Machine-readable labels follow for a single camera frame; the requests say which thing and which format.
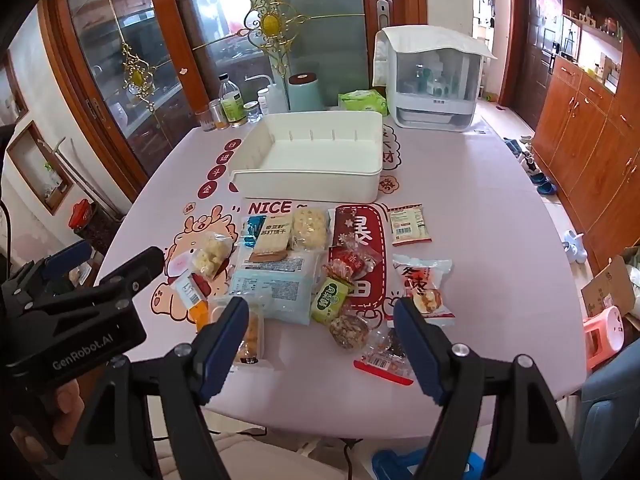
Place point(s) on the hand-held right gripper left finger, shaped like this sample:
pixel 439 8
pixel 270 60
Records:
pixel 222 350

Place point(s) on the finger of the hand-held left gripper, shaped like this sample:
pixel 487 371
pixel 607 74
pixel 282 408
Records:
pixel 65 260
pixel 135 270

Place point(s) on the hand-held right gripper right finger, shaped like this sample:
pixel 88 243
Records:
pixel 417 355

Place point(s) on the clear bread packet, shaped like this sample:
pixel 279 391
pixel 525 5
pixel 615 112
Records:
pixel 252 335

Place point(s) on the red label dark snack packet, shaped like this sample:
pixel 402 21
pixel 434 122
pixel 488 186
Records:
pixel 382 357

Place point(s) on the orange white snack packet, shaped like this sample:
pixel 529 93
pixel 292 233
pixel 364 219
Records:
pixel 190 292

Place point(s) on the white red print snack packet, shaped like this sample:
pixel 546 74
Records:
pixel 420 285

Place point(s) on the clear nut cake packet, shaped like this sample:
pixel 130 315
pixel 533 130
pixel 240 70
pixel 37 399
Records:
pixel 347 332

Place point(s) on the clear popcorn ball packet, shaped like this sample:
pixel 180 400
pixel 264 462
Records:
pixel 212 257

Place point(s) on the large light blue snack packet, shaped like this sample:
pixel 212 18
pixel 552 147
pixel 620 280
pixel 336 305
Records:
pixel 275 285

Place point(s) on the green snack packet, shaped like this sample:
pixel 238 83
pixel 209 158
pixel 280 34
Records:
pixel 330 302

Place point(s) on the clear red orange candy packet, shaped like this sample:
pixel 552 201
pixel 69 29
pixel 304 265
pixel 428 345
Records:
pixel 350 265

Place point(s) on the beige cracker packet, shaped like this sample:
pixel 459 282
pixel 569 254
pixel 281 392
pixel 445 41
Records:
pixel 272 237

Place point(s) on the small blue snack packet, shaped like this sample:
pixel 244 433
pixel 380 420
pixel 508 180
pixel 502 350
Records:
pixel 252 230

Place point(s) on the cream barcode snack sachet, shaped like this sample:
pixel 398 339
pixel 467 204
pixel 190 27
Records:
pixel 410 225

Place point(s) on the clear rice cracker packet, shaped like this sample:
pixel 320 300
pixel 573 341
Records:
pixel 307 227

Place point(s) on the dark red snowflake snack packet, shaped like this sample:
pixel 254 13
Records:
pixel 344 225

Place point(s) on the white plastic storage bin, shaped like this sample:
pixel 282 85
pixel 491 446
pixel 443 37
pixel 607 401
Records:
pixel 300 160

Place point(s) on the person's left hand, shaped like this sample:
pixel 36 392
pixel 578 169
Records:
pixel 67 410

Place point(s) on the red container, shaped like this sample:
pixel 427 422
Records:
pixel 81 214

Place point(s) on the blue plastic stool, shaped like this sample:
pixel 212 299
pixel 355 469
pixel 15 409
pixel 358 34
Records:
pixel 400 465

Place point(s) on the clear drinking glass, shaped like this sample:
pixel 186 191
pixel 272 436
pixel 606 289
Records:
pixel 205 122

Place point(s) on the pink plastic stool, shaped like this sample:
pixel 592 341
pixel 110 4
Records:
pixel 605 335

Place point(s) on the white slippers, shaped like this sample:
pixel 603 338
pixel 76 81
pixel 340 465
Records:
pixel 575 247

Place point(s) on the clear bottle green label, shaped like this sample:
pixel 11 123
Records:
pixel 231 105

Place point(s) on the small glass jar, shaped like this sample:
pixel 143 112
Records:
pixel 252 114

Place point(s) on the grey blue chair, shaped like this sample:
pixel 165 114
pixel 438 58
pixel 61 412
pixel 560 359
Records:
pixel 610 410

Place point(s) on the cardboard box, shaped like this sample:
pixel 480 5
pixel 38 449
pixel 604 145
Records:
pixel 607 285

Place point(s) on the curved glass cabinet door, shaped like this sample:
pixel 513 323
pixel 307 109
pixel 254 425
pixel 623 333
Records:
pixel 100 60

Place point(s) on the blue shoes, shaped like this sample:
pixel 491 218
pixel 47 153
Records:
pixel 546 188

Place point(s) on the small white pill bottle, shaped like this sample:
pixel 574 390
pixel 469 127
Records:
pixel 263 102

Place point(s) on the white squeeze bottle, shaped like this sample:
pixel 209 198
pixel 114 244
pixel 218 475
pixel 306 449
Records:
pixel 277 97

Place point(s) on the mint green canister brown lid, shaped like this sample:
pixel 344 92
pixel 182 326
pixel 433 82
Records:
pixel 305 95

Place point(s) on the white countertop cup cabinet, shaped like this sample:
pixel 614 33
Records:
pixel 435 110

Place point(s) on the green tissue pack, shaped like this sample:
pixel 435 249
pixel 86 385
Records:
pixel 362 102

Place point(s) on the frosted glass sliding door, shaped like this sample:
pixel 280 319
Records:
pixel 325 35

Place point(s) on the dark wooden entry door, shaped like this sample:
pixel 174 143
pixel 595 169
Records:
pixel 530 35

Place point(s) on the wooden framed wall niche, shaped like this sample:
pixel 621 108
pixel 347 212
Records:
pixel 40 170

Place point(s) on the brown wooden wall cabinet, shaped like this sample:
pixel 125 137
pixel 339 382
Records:
pixel 590 135

